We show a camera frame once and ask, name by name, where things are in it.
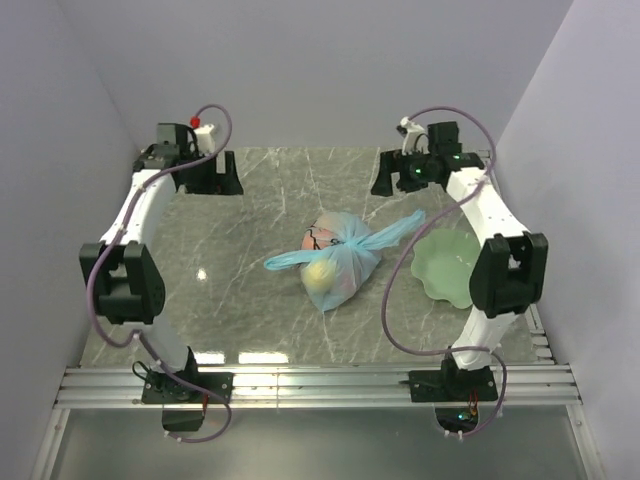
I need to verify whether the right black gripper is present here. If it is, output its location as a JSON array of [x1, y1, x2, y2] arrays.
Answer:
[[370, 147, 435, 197]]

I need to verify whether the aluminium right side rail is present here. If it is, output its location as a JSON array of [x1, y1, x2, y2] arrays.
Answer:
[[470, 173, 549, 351]]

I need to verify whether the aluminium rail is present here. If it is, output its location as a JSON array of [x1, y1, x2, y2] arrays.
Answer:
[[470, 173, 549, 351], [54, 364, 582, 410]]

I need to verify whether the light blue plastic bag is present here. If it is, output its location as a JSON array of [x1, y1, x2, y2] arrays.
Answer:
[[264, 210, 426, 312]]

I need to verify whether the aluminium front rail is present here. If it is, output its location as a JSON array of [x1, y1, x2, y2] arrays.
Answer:
[[54, 364, 582, 410]]

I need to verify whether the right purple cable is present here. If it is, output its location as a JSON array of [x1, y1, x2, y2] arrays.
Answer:
[[380, 104, 507, 441]]

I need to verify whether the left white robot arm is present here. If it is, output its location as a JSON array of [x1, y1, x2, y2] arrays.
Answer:
[[79, 116, 244, 402]]

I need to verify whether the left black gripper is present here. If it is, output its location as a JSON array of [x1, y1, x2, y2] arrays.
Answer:
[[183, 150, 243, 195]]

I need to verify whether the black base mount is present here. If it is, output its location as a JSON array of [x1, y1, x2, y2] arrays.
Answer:
[[141, 371, 234, 433], [400, 355, 506, 439]]

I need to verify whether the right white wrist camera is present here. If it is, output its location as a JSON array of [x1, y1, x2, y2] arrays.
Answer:
[[396, 116, 427, 155]]

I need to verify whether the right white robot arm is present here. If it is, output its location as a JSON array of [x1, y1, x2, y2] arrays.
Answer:
[[371, 117, 548, 402]]

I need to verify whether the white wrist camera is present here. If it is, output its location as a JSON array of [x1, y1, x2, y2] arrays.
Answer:
[[396, 116, 427, 155], [190, 116, 217, 155]]

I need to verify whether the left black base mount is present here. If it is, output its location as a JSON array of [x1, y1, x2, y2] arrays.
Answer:
[[141, 371, 234, 433]]

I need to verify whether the green leaf-shaped plate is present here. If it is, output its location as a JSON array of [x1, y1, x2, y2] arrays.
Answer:
[[411, 229, 481, 310]]

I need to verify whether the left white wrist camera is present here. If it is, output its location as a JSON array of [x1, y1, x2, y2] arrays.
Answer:
[[190, 116, 217, 155]]

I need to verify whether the yellow fake lemon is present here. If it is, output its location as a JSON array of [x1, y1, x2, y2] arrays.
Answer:
[[301, 259, 336, 294]]

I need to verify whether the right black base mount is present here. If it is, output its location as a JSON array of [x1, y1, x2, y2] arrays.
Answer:
[[400, 355, 506, 439]]

